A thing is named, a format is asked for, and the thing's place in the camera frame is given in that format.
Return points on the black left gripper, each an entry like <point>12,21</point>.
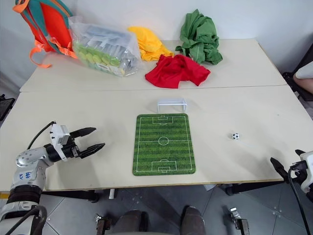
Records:
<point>71,150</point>

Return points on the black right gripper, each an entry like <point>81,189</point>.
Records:
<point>298,169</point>

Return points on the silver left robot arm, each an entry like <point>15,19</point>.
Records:
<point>29,159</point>

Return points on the miniature soccer ball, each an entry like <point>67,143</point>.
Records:
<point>235,136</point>

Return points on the green soccer field mat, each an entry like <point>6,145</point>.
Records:
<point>163,151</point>

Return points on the small white cylinder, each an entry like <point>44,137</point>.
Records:
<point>112,194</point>

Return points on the metal caster wheel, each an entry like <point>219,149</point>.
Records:
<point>102,225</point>
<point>238,220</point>

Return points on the person's bare leg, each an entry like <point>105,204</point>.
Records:
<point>304,76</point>

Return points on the black mesh chair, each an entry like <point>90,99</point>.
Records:
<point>5,106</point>

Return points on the small white toy goal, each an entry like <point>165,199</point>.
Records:
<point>171,101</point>

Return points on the clear plastic bag of packets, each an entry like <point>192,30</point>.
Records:
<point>105,49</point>

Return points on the red cloth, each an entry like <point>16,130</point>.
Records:
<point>176,71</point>

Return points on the dark rounded shape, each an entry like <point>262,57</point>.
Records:
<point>193,220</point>

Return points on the yellow cloth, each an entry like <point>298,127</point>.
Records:
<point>149,44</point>

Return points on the orange and teal backpack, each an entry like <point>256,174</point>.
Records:
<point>51,22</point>

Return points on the green cloth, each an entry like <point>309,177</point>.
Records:
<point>200,36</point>

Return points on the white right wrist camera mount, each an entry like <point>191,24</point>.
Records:
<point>308,166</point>

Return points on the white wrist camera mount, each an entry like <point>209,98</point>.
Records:
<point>308,166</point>
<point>57,133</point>

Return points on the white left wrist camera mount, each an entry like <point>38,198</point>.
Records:
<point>57,133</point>

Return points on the black table frame bar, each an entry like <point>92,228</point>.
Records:
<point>71,195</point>
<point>254,188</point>

